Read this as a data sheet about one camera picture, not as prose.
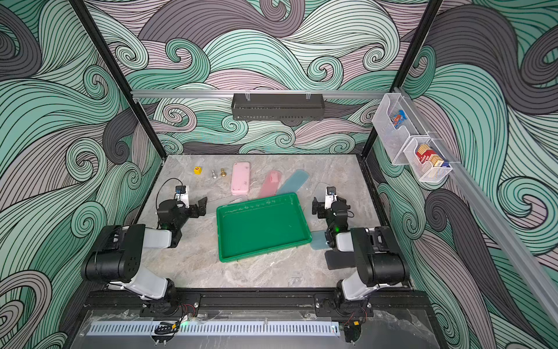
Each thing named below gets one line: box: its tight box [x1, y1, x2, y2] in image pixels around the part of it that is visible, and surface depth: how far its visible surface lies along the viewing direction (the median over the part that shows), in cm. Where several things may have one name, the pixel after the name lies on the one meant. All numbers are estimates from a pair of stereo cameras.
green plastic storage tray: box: [216, 192, 313, 263], surface depth 94 cm
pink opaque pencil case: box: [231, 162, 251, 195], surface depth 110 cm
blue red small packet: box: [393, 109, 408, 129], surface depth 85 cm
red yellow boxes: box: [415, 143, 444, 168], surface depth 67 cm
